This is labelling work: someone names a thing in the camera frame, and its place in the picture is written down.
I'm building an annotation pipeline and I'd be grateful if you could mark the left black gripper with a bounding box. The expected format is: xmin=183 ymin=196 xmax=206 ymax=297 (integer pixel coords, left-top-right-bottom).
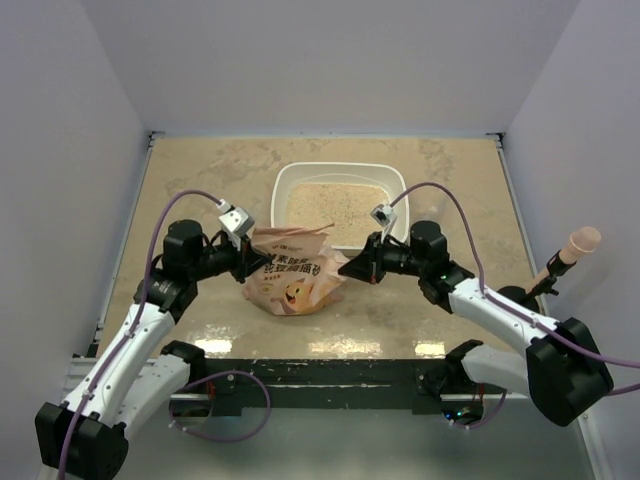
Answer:
xmin=189 ymin=232 xmax=272 ymax=283

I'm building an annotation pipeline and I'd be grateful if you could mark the beige litter scoop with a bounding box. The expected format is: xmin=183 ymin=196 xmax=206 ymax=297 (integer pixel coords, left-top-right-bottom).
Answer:
xmin=525 ymin=226 xmax=602 ymax=296

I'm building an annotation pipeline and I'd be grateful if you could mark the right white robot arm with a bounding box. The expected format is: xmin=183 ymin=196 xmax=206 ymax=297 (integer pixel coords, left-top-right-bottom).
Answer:
xmin=339 ymin=221 xmax=614 ymax=426

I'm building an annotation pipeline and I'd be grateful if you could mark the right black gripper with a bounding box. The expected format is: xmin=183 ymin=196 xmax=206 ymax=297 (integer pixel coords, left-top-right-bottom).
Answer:
xmin=339 ymin=230 xmax=427 ymax=284

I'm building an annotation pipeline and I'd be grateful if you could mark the black scoop stand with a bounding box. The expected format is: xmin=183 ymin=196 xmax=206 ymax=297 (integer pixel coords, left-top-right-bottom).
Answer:
xmin=498 ymin=286 xmax=540 ymax=313

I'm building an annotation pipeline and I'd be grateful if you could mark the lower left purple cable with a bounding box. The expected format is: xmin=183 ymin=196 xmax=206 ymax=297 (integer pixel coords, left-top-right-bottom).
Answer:
xmin=168 ymin=370 xmax=272 ymax=442

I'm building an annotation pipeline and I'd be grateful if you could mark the wrist white camera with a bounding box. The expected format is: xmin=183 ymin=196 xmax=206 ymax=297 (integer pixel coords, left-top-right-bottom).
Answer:
xmin=370 ymin=204 xmax=397 ymax=240
xmin=218 ymin=199 xmax=255 ymax=251

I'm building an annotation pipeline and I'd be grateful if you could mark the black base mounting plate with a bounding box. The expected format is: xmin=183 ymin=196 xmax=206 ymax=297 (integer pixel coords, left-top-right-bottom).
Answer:
xmin=181 ymin=359 xmax=501 ymax=416

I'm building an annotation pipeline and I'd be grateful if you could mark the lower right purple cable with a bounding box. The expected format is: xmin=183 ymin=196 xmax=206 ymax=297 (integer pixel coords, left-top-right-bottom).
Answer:
xmin=449 ymin=389 xmax=507 ymax=430

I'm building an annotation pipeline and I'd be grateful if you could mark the orange cat litter bag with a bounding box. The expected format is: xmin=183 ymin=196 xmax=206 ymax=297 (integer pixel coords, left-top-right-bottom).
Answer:
xmin=243 ymin=224 xmax=348 ymax=316

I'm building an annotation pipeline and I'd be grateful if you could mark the clear plastic tube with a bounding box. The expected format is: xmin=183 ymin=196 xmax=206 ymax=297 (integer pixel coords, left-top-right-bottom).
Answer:
xmin=425 ymin=190 xmax=449 ymax=222

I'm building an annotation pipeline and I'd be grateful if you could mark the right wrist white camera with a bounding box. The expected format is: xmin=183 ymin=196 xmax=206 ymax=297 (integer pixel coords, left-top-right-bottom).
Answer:
xmin=370 ymin=204 xmax=397 ymax=240

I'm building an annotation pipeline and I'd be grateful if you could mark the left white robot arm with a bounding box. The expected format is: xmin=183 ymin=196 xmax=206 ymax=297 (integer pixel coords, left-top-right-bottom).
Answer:
xmin=35 ymin=218 xmax=272 ymax=479

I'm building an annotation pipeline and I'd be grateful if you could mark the white litter box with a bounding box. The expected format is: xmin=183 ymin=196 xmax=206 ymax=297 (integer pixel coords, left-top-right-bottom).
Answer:
xmin=270 ymin=162 xmax=406 ymax=257

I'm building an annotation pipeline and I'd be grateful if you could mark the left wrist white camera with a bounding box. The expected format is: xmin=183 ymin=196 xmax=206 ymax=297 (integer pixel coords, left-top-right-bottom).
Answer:
xmin=218 ymin=199 xmax=255 ymax=251

